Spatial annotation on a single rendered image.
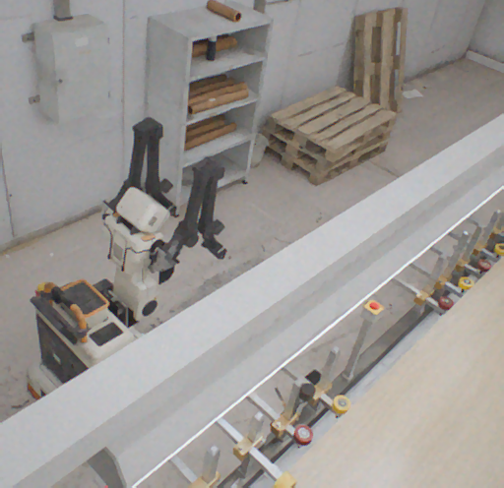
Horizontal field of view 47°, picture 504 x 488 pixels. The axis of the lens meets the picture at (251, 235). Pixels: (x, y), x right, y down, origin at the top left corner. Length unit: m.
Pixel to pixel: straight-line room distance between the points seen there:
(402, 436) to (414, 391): 0.27
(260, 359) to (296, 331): 0.08
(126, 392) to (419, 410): 2.24
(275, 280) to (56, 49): 3.17
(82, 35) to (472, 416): 3.06
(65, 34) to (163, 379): 3.30
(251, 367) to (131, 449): 0.21
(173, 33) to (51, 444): 3.83
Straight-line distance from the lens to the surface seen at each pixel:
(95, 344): 2.91
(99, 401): 0.70
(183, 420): 0.80
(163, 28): 4.41
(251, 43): 5.04
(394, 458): 2.65
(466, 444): 2.83
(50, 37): 3.85
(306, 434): 2.59
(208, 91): 4.83
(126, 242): 2.84
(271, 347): 0.88
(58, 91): 3.98
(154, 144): 2.99
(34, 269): 4.52
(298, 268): 0.88
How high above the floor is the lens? 3.03
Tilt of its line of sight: 38 degrees down
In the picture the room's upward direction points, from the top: 10 degrees clockwise
